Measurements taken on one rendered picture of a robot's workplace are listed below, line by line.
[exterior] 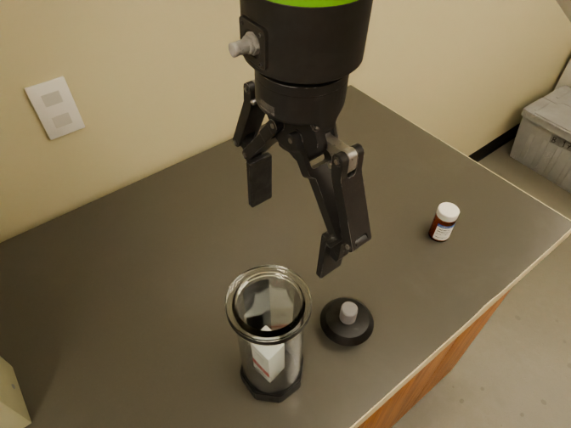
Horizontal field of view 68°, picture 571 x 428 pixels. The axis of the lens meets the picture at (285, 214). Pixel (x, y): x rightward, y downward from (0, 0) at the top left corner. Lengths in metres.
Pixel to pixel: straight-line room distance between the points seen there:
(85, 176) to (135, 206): 0.13
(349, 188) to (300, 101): 0.08
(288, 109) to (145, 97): 0.69
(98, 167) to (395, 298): 0.69
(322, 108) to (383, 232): 0.61
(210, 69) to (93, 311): 0.58
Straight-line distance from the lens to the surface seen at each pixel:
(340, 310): 0.75
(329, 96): 0.33
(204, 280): 0.84
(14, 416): 0.78
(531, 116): 2.64
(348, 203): 0.36
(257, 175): 0.49
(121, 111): 0.99
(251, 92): 0.41
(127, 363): 0.79
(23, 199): 1.04
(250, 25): 0.31
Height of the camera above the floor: 1.63
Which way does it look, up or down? 48 degrees down
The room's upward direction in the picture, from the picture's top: straight up
